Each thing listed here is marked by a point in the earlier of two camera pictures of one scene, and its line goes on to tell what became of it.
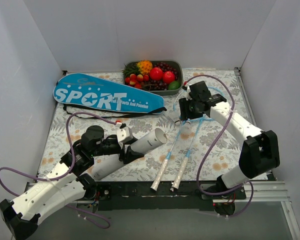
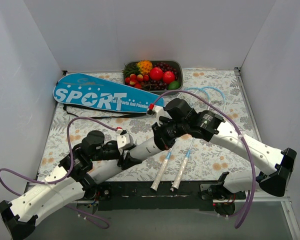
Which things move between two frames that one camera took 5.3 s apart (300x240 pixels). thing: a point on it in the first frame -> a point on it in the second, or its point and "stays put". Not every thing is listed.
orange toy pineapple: x=144 y=66 stays put
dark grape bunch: x=160 y=84 stays put
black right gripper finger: x=185 y=104 -> x=159 y=131
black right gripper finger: x=186 y=113 -> x=164 y=143
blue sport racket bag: x=83 y=90 stays put
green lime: x=174 y=85 stays put
